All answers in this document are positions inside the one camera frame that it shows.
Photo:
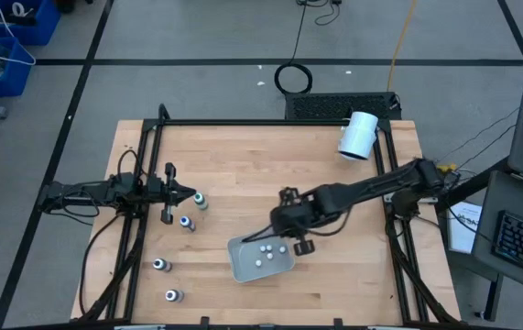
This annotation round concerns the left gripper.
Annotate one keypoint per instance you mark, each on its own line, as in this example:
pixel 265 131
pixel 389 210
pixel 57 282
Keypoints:
pixel 158 190

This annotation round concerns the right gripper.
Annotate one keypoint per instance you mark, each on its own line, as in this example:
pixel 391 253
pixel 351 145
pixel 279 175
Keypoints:
pixel 290 220

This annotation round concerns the large green food coloring bottle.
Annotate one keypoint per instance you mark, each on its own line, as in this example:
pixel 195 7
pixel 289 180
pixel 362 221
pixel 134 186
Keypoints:
pixel 199 199

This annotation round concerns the red food coloring bottle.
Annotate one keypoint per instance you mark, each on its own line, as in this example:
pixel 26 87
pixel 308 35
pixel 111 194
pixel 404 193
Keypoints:
pixel 282 249

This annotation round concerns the white plastic storage bin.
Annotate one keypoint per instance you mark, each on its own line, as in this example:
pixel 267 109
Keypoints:
pixel 247 270

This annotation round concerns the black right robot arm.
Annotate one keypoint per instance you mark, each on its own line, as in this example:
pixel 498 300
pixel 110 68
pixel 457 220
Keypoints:
pixel 371 185

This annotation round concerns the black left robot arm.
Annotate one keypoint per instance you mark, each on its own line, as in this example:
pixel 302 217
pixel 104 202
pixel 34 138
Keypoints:
pixel 82 194

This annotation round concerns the large blue food coloring bottle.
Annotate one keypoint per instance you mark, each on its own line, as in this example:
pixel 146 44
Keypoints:
pixel 186 222

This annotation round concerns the dark large food coloring bottle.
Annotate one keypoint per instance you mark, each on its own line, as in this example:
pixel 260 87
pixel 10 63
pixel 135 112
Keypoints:
pixel 160 264
pixel 173 295

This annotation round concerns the white cylinder with dark opening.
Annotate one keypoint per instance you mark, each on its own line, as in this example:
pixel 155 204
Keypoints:
pixel 358 135

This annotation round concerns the black perforated computer case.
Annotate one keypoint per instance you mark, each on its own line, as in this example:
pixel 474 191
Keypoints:
pixel 320 106

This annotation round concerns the white printed paper sheet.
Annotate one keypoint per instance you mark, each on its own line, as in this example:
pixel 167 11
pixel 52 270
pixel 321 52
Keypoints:
pixel 460 234

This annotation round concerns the blue storage bin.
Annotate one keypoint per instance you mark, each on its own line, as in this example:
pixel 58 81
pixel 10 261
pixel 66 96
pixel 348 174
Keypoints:
pixel 14 82
pixel 41 27

